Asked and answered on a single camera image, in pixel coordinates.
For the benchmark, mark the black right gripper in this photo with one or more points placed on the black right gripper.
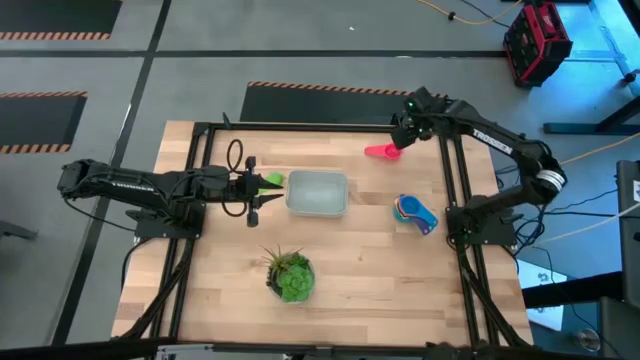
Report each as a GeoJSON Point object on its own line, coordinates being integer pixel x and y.
{"type": "Point", "coordinates": [410, 124]}

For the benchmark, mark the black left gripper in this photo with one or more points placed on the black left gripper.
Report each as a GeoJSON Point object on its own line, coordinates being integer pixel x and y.
{"type": "Point", "coordinates": [237, 190]}

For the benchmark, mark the green measuring cup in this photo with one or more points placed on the green measuring cup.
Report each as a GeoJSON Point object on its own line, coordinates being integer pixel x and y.
{"type": "Point", "coordinates": [276, 178]}

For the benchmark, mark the red measuring cup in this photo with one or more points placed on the red measuring cup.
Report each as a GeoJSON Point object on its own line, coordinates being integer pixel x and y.
{"type": "Point", "coordinates": [390, 151]}

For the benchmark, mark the grey plastic basket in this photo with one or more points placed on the grey plastic basket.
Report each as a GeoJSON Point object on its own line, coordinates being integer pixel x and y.
{"type": "Point", "coordinates": [317, 195]}

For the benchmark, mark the orange measuring cup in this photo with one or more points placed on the orange measuring cup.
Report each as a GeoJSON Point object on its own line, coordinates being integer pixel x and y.
{"type": "Point", "coordinates": [396, 202]}

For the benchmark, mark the blue measuring cup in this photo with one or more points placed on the blue measuring cup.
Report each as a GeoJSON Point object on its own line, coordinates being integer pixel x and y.
{"type": "Point", "coordinates": [411, 206]}

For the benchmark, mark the teal measuring cup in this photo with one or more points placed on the teal measuring cup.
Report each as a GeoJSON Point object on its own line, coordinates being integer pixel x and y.
{"type": "Point", "coordinates": [396, 216]}

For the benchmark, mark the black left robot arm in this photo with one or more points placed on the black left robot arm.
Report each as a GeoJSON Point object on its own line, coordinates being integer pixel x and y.
{"type": "Point", "coordinates": [125, 185]}

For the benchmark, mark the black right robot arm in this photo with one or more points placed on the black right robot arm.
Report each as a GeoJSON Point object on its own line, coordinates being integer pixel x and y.
{"type": "Point", "coordinates": [500, 142]}

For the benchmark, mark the green succulent plant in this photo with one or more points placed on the green succulent plant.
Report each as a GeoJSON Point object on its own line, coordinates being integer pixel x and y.
{"type": "Point", "coordinates": [292, 280]}

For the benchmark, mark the white geometric concrete planter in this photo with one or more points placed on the white geometric concrete planter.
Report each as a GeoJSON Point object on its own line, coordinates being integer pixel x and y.
{"type": "Point", "coordinates": [270, 285]}

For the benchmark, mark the black hazard-striped floor mat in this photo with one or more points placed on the black hazard-striped floor mat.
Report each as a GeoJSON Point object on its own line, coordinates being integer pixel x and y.
{"type": "Point", "coordinates": [310, 107]}
{"type": "Point", "coordinates": [35, 120]}
{"type": "Point", "coordinates": [60, 15]}

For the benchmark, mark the red black tool box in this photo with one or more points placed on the red black tool box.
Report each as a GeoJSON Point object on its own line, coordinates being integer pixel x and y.
{"type": "Point", "coordinates": [537, 45]}

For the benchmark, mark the black desk leg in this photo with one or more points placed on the black desk leg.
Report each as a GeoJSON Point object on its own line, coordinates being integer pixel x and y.
{"type": "Point", "coordinates": [575, 128]}

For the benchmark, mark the white floor sheet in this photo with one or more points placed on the white floor sheet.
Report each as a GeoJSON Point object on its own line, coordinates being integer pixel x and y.
{"type": "Point", "coordinates": [540, 277]}

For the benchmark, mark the black floor beam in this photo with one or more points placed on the black floor beam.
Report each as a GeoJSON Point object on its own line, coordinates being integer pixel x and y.
{"type": "Point", "coordinates": [570, 292]}

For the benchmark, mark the dark grey cabinet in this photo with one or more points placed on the dark grey cabinet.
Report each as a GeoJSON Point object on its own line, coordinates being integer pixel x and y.
{"type": "Point", "coordinates": [629, 240]}

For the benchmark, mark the grey furniture foot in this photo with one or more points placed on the grey furniture foot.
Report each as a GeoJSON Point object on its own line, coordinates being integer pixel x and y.
{"type": "Point", "coordinates": [15, 231]}

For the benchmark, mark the round metal object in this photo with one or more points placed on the round metal object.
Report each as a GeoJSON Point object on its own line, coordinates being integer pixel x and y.
{"type": "Point", "coordinates": [587, 340]}

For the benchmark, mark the grey box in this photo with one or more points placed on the grey box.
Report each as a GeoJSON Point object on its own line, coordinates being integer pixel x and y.
{"type": "Point", "coordinates": [620, 330]}

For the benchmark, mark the black aluminium table frame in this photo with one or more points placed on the black aluminium table frame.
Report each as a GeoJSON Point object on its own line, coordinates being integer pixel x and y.
{"type": "Point", "coordinates": [300, 128]}

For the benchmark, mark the silver bracket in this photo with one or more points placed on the silver bracket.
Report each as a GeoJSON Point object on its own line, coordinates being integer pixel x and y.
{"type": "Point", "coordinates": [185, 352]}

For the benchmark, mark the black bottom rail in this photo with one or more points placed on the black bottom rail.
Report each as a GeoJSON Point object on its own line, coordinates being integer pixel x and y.
{"type": "Point", "coordinates": [75, 350]}

